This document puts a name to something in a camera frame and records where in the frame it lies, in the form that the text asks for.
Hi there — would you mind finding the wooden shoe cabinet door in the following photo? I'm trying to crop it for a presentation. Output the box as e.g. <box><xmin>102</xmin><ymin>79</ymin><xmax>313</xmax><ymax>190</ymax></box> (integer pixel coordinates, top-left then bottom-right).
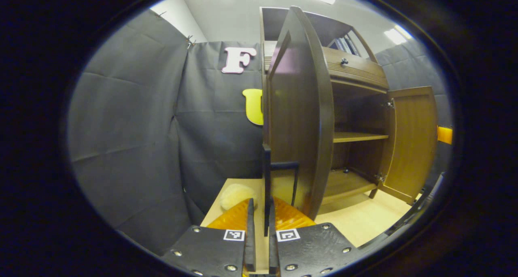
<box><xmin>378</xmin><ymin>86</ymin><xmax>439</xmax><ymax>205</ymax></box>
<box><xmin>263</xmin><ymin>6</ymin><xmax>335</xmax><ymax>221</ymax></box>

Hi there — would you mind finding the pale yellow plush toy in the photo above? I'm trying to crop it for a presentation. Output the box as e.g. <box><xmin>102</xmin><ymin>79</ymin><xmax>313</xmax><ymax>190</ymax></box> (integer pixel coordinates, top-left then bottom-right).
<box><xmin>220</xmin><ymin>183</ymin><xmax>257</xmax><ymax>211</ymax></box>

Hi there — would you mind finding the wooden double-door shoe cabinet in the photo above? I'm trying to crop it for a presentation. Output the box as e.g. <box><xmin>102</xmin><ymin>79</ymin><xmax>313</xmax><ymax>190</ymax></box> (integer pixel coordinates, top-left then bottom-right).
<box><xmin>259</xmin><ymin>6</ymin><xmax>439</xmax><ymax>207</ymax></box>

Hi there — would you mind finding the black backdrop cloth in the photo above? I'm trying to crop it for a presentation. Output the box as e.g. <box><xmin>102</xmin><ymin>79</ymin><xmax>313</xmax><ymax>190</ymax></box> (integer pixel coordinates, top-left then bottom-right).
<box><xmin>67</xmin><ymin>10</ymin><xmax>453</xmax><ymax>255</ymax></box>

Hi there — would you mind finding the wooden cabinet drawer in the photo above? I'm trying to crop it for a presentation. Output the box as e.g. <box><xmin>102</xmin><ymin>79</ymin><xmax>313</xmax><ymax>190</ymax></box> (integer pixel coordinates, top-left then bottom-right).
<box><xmin>324</xmin><ymin>46</ymin><xmax>390</xmax><ymax>90</ymax></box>

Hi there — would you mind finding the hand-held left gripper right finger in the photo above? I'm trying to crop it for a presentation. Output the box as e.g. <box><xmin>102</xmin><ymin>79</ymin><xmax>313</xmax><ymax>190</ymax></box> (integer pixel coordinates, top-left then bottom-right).
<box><xmin>268</xmin><ymin>196</ymin><xmax>365</xmax><ymax>277</ymax></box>

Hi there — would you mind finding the wooden inner shelf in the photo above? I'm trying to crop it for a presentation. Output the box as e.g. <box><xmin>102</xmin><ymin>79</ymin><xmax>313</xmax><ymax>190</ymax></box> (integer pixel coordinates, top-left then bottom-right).
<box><xmin>333</xmin><ymin>132</ymin><xmax>389</xmax><ymax>143</ymax></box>

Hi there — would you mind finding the small ceiling light panel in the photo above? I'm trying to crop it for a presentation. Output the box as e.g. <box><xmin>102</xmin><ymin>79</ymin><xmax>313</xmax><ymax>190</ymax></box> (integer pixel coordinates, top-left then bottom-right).
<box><xmin>383</xmin><ymin>25</ymin><xmax>413</xmax><ymax>45</ymax></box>

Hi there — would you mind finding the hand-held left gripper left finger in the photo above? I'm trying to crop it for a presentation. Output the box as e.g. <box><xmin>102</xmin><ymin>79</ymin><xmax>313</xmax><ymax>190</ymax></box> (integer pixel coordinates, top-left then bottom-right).
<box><xmin>161</xmin><ymin>198</ymin><xmax>257</xmax><ymax>277</ymax></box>

